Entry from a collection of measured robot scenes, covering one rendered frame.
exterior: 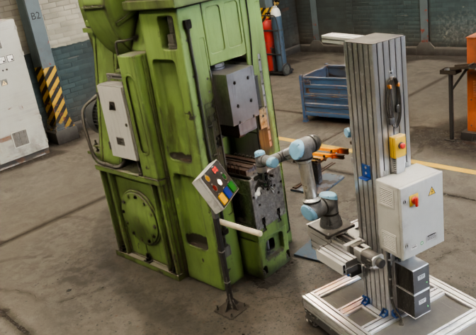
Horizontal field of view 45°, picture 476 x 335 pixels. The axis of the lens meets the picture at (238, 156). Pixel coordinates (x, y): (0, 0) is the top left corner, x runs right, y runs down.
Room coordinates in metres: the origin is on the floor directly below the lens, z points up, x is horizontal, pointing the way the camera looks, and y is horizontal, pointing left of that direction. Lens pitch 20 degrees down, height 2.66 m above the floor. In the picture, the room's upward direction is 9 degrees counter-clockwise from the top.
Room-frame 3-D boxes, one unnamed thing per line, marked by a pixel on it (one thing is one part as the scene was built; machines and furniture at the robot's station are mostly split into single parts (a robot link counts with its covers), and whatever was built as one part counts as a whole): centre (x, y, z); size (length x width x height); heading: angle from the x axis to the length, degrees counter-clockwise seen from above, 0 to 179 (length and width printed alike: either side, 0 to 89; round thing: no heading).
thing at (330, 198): (3.43, -0.54, 0.98); 0.13 x 0.12 x 0.14; 124
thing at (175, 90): (4.35, 0.35, 1.15); 0.44 x 0.26 x 2.30; 44
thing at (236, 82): (4.47, 0.00, 1.56); 0.42 x 0.39 x 0.40; 44
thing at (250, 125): (4.44, 0.03, 1.32); 0.42 x 0.20 x 0.10; 44
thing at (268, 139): (4.81, -0.14, 1.15); 0.44 x 0.26 x 2.30; 44
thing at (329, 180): (4.51, -0.64, 0.65); 0.40 x 0.30 x 0.02; 138
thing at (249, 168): (4.44, 0.03, 0.96); 0.42 x 0.20 x 0.09; 44
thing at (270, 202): (4.48, 0.00, 0.69); 0.56 x 0.38 x 0.45; 44
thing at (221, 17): (4.58, 0.10, 2.06); 0.44 x 0.41 x 0.47; 44
